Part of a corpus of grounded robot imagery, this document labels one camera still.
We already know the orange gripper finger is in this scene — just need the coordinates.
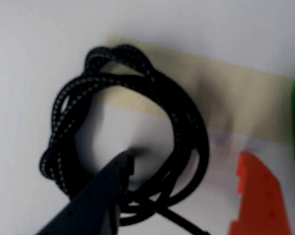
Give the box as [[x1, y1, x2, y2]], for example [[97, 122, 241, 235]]
[[229, 151, 294, 235]]

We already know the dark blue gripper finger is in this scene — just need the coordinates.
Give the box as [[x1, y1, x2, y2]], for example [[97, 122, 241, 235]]
[[36, 149, 136, 235]]

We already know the black braided cable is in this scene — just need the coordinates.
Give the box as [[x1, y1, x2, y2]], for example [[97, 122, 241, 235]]
[[39, 44, 210, 235]]

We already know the wide masking tape strip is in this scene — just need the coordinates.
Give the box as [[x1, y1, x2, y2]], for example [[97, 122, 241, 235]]
[[105, 34, 295, 146]]

